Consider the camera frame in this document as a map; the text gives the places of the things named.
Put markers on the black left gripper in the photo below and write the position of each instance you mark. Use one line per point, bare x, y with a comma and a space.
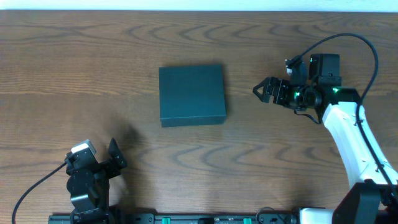
118, 160

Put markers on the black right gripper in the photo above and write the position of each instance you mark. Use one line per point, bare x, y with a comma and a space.
282, 84

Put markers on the black container box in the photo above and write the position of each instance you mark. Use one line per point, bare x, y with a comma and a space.
192, 95

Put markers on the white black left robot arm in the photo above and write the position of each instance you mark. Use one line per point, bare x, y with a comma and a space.
88, 183

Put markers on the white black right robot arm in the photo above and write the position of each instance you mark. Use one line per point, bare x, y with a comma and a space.
371, 178

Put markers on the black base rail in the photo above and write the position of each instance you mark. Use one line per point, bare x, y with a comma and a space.
148, 218

